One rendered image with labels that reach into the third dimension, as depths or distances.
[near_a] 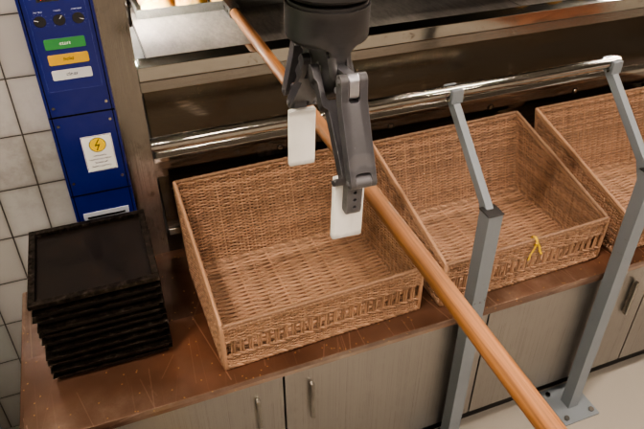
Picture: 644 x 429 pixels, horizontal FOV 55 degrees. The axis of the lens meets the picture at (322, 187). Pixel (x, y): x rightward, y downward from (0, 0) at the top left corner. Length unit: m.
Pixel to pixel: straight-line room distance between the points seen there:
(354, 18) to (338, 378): 1.30
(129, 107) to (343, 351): 0.83
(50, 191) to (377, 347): 0.96
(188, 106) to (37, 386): 0.79
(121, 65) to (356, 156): 1.18
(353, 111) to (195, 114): 1.24
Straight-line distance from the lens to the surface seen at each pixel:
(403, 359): 1.78
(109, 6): 1.60
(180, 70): 1.68
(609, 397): 2.48
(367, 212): 1.89
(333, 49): 0.54
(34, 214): 1.85
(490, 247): 1.55
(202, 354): 1.66
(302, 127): 0.68
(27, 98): 1.68
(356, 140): 0.53
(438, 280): 0.92
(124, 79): 1.67
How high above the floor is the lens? 1.82
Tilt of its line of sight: 35 degrees down
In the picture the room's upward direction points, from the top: straight up
